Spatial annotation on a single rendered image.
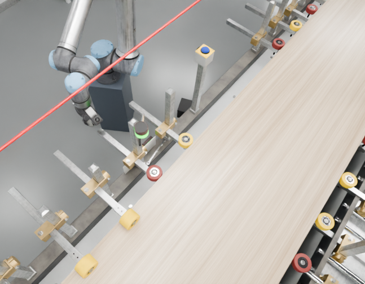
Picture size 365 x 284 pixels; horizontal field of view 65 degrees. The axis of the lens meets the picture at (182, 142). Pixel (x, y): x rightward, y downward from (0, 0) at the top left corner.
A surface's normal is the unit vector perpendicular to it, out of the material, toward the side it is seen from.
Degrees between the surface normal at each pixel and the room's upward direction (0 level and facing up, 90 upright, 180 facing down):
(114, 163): 0
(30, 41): 0
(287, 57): 0
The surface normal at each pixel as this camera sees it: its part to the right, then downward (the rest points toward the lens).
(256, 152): 0.07, -0.48
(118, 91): -0.09, 0.87
